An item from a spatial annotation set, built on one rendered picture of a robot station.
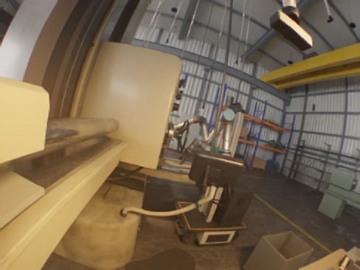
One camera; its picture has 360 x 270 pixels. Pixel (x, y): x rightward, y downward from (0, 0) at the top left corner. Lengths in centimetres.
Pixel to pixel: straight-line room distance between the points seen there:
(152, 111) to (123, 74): 35
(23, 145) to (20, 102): 6
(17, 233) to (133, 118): 98
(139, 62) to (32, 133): 100
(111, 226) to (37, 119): 108
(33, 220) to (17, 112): 17
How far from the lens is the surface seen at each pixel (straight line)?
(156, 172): 232
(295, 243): 215
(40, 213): 33
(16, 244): 28
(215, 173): 105
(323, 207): 585
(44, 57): 83
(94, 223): 126
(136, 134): 111
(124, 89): 114
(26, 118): 25
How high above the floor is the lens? 141
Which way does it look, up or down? 3 degrees down
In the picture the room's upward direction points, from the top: 14 degrees clockwise
